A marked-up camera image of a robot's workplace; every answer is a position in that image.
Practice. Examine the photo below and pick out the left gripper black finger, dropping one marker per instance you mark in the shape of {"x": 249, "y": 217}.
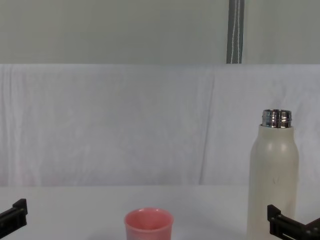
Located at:
{"x": 15, "y": 213}

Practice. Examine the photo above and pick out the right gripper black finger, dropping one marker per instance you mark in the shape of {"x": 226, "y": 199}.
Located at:
{"x": 287, "y": 226}

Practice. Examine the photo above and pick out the cream vacuum bottle steel neck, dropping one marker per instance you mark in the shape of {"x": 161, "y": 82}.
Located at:
{"x": 273, "y": 175}

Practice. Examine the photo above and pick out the white table cloth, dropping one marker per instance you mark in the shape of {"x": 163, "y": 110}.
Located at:
{"x": 75, "y": 212}

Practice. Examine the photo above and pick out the white wrinkled curtain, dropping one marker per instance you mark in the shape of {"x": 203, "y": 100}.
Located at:
{"x": 105, "y": 125}

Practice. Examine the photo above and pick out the pink cup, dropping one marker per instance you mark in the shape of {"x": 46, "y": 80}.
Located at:
{"x": 148, "y": 228}

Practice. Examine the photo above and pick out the grey striped post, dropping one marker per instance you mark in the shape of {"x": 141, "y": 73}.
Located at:
{"x": 234, "y": 30}

